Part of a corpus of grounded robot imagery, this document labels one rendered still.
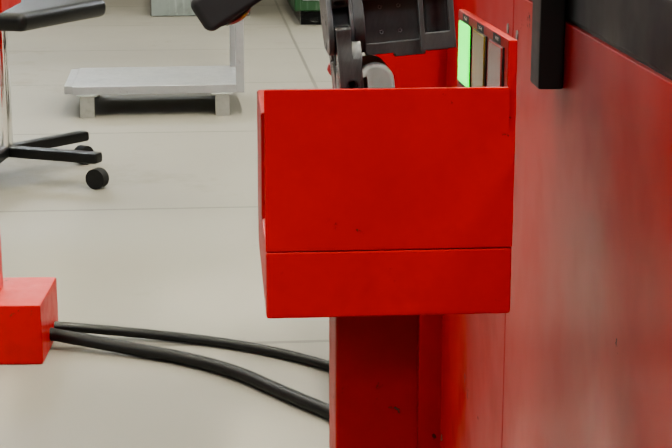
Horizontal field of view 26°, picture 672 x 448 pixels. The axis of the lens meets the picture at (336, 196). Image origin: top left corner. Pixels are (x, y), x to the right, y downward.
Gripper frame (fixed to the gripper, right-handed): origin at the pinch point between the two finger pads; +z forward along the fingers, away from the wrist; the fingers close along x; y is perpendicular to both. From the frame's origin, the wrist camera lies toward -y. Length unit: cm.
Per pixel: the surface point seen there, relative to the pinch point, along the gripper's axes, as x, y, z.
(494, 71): -1.4, 9.8, -6.5
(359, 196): -4.9, 0.1, 0.1
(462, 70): 11.3, 9.7, -4.8
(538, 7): 17.4, 16.9, -8.2
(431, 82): 103, 19, 11
